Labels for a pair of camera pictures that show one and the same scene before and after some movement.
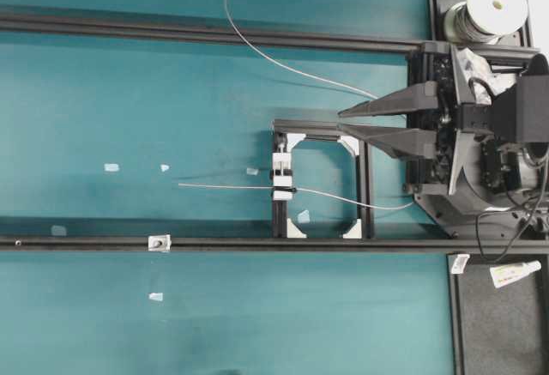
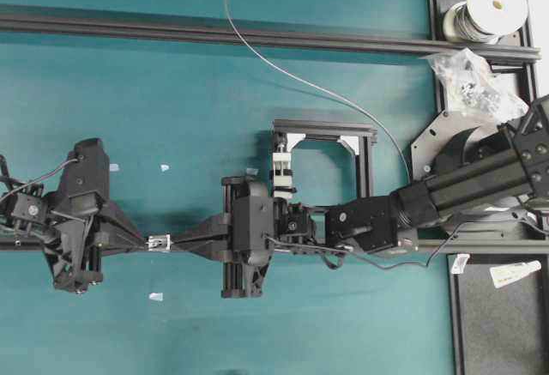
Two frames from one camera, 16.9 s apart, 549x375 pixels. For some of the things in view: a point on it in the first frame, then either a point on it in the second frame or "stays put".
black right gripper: [433, 63] to [259, 225]
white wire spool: [495, 5] stays put
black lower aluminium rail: [281, 243] stays put
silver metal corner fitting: [159, 243] stays put
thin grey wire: [298, 72] to [306, 86]
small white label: [156, 296] stays put
